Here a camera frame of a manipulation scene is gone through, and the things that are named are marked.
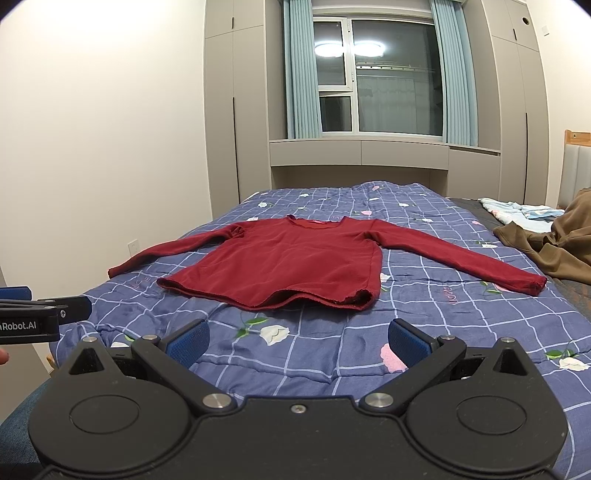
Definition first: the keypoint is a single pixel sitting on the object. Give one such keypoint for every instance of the beige window sill cabinet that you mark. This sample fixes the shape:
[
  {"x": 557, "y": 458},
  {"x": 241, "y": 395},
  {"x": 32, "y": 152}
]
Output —
[{"x": 360, "y": 159}]

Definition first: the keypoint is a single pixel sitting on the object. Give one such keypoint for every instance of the blue plaid floral quilt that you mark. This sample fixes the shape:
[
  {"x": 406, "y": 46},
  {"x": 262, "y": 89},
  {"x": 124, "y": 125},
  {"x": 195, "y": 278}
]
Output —
[{"x": 309, "y": 349}]

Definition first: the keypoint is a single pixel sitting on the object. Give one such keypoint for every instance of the left beige wardrobe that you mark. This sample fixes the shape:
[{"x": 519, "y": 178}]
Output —
[{"x": 244, "y": 99}]

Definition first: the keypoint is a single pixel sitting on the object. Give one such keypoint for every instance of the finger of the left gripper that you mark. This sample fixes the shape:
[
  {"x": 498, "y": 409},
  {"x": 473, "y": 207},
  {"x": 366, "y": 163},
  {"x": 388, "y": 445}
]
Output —
[
  {"x": 19, "y": 293},
  {"x": 70, "y": 309}
]

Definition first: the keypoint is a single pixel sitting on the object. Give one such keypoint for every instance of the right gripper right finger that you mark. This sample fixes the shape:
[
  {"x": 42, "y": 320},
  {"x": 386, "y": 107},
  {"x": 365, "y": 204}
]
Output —
[{"x": 429, "y": 361}]

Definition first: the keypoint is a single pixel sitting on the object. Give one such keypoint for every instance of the person's hand fingertip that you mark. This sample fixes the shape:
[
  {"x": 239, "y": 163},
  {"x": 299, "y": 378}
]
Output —
[{"x": 4, "y": 357}]

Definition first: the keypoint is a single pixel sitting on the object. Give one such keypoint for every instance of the brown garment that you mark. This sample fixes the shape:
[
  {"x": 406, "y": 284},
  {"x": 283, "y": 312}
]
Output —
[{"x": 565, "y": 251}]

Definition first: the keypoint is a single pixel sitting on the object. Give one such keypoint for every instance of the white wall outlet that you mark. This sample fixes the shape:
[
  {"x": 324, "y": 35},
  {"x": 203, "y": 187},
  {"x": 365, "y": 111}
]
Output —
[{"x": 133, "y": 247}]

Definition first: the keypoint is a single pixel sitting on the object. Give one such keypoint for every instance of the red long-sleeve shirt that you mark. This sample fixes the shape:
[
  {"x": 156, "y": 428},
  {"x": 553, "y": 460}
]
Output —
[{"x": 267, "y": 264}]

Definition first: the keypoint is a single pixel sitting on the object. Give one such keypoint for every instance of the window with white frame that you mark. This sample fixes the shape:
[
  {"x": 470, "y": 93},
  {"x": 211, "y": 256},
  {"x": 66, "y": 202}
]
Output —
[{"x": 378, "y": 76}]

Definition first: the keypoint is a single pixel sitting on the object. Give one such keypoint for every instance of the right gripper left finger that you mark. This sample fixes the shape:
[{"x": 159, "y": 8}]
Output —
[{"x": 167, "y": 361}]

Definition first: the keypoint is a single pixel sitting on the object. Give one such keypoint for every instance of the light blue patterned cloth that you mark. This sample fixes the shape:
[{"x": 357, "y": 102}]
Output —
[{"x": 504, "y": 211}]

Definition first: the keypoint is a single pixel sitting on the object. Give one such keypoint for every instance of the right beige wardrobe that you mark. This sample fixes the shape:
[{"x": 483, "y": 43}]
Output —
[{"x": 511, "y": 159}]

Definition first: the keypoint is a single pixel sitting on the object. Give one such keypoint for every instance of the teal curtain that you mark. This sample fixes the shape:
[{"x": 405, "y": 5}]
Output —
[
  {"x": 304, "y": 118},
  {"x": 460, "y": 110}
]

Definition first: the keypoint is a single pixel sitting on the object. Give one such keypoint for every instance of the grey padded wooden headboard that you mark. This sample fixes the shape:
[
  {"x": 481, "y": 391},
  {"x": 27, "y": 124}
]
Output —
[{"x": 576, "y": 169}]

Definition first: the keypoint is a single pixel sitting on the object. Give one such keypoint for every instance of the beige wardrobe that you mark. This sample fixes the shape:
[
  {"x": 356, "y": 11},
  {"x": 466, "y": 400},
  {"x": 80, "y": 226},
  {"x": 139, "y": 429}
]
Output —
[
  {"x": 511, "y": 159},
  {"x": 244, "y": 99}
]

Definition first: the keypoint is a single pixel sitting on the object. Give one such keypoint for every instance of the right teal curtain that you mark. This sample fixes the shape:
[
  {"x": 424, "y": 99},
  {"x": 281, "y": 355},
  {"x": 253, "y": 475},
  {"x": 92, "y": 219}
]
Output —
[{"x": 460, "y": 110}]

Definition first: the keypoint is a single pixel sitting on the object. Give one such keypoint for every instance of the left teal curtain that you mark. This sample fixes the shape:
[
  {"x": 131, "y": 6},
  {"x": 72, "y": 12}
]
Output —
[{"x": 304, "y": 118}]

